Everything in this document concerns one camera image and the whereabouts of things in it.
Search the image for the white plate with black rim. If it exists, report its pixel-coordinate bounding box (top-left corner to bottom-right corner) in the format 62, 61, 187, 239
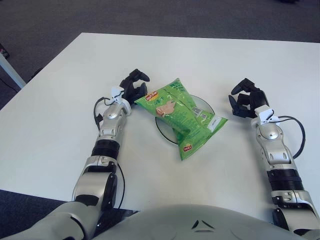
154, 94, 216, 146

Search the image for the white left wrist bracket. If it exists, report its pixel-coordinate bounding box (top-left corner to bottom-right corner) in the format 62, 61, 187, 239
110, 85, 126, 104

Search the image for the green snack bag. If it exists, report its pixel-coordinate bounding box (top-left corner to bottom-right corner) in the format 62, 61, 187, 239
134, 77, 229, 162

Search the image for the grey robot torso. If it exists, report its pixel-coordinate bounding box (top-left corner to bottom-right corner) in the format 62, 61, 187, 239
92, 203, 298, 240

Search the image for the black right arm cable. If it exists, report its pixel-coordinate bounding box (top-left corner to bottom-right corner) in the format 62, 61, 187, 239
276, 114, 307, 160

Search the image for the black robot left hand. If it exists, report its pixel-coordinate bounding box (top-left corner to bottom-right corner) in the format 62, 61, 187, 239
119, 68, 152, 107

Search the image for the white table leg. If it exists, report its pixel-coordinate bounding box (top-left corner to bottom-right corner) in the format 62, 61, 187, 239
0, 53, 27, 89

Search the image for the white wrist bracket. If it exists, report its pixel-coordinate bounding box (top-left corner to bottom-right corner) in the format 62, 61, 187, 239
257, 105, 281, 126
110, 85, 126, 104

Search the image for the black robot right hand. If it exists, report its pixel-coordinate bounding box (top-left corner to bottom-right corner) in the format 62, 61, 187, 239
227, 77, 271, 119

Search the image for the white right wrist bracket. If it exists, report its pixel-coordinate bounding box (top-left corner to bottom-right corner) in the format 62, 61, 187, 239
257, 105, 281, 126

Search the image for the black object with red marks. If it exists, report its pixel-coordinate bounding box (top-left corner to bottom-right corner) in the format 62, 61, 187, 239
0, 42, 11, 59

